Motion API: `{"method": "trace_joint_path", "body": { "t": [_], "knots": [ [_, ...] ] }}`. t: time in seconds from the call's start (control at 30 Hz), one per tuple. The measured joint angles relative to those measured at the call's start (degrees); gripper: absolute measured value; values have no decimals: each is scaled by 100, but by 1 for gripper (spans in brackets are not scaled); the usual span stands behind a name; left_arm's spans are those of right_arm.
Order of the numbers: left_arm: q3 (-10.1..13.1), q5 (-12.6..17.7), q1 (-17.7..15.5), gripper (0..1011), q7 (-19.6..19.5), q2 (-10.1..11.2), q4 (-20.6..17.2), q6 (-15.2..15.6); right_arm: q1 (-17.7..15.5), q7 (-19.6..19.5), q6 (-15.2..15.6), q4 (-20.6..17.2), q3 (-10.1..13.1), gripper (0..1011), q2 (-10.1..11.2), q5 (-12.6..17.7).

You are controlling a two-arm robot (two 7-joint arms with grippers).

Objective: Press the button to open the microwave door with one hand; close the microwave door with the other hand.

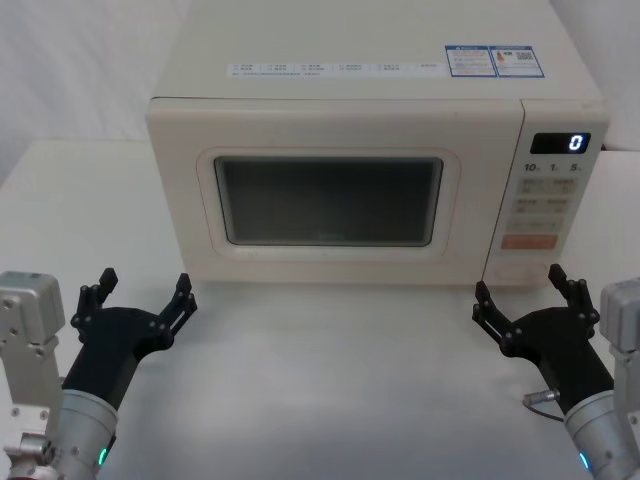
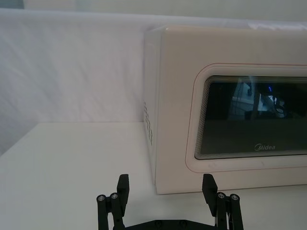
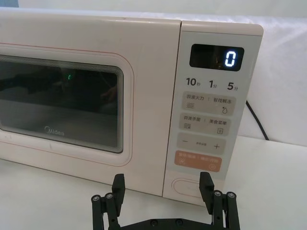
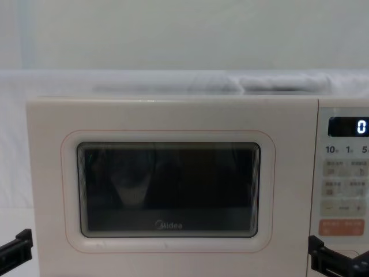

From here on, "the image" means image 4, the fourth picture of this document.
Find white curtain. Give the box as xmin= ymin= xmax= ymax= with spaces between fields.
xmin=0 ymin=0 xmax=369 ymax=72

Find oven control panel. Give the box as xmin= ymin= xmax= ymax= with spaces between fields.
xmin=316 ymin=99 xmax=369 ymax=277

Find cream microwave oven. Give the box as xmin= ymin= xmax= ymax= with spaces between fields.
xmin=25 ymin=96 xmax=369 ymax=277

